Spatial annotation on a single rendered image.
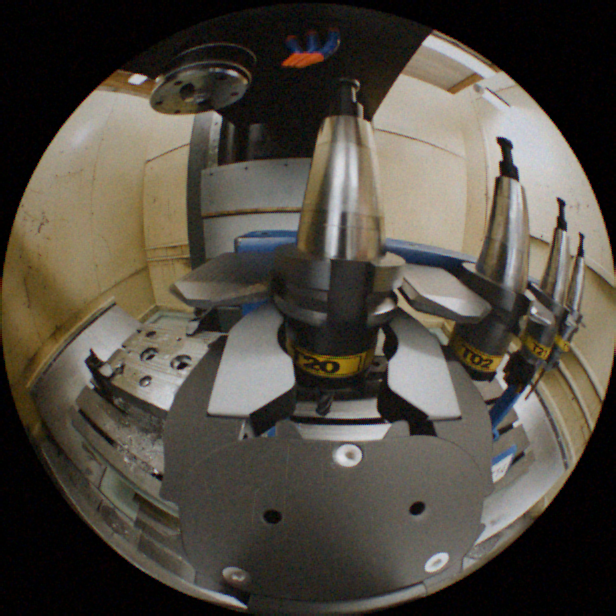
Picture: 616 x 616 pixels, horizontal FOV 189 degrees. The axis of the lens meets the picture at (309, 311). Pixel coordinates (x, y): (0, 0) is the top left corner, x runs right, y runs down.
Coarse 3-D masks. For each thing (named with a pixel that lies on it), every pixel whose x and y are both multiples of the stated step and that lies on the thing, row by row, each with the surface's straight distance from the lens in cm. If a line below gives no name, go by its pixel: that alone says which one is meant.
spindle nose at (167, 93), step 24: (192, 48) 37; (216, 48) 35; (240, 48) 36; (168, 72) 34; (192, 72) 31; (216, 72) 32; (240, 72) 33; (168, 96) 36; (192, 96) 39; (216, 96) 38; (240, 96) 38
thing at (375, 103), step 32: (192, 32) 40; (256, 32) 40; (352, 32) 40; (384, 32) 39; (416, 32) 39; (128, 64) 45; (160, 64) 46; (256, 64) 48; (320, 64) 48; (352, 64) 47; (384, 64) 46; (256, 96) 60; (288, 96) 61; (320, 96) 60; (384, 96) 58
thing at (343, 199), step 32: (320, 128) 11; (352, 128) 10; (320, 160) 10; (352, 160) 9; (320, 192) 9; (352, 192) 9; (320, 224) 8; (352, 224) 8; (384, 224) 10; (352, 256) 8; (384, 256) 10
